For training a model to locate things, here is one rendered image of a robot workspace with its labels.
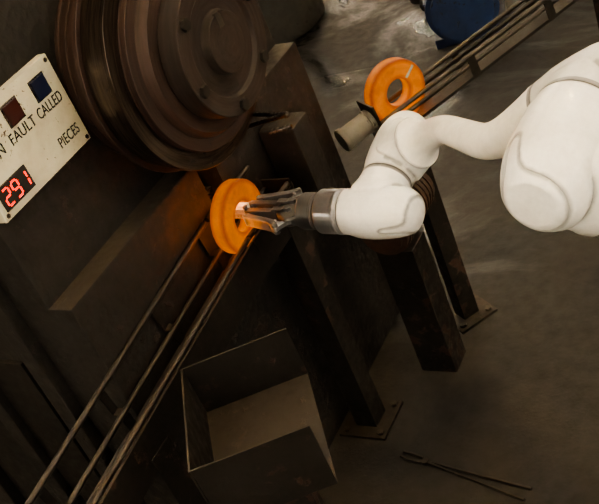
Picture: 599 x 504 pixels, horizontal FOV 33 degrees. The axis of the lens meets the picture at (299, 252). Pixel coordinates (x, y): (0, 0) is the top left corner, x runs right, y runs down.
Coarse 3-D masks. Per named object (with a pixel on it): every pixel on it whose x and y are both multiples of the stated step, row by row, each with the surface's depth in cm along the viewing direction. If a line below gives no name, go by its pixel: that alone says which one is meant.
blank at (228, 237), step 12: (228, 180) 207; (240, 180) 207; (216, 192) 205; (228, 192) 204; (240, 192) 207; (252, 192) 211; (216, 204) 203; (228, 204) 204; (216, 216) 203; (228, 216) 204; (216, 228) 203; (228, 228) 204; (240, 228) 212; (216, 240) 205; (228, 240) 204; (240, 240) 208; (228, 252) 208
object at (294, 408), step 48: (288, 336) 178; (192, 384) 181; (240, 384) 182; (288, 384) 183; (192, 432) 168; (240, 432) 178; (288, 432) 156; (240, 480) 159; (288, 480) 161; (336, 480) 162
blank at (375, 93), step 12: (384, 60) 235; (396, 60) 234; (408, 60) 236; (372, 72) 235; (384, 72) 233; (396, 72) 235; (408, 72) 237; (420, 72) 239; (372, 84) 233; (384, 84) 235; (408, 84) 238; (420, 84) 240; (372, 96) 234; (384, 96) 236; (408, 96) 239; (384, 108) 237
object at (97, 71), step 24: (96, 0) 174; (96, 24) 174; (96, 48) 174; (96, 72) 176; (120, 72) 175; (96, 96) 178; (120, 96) 175; (120, 120) 179; (144, 120) 180; (144, 144) 181; (168, 144) 186; (192, 168) 192
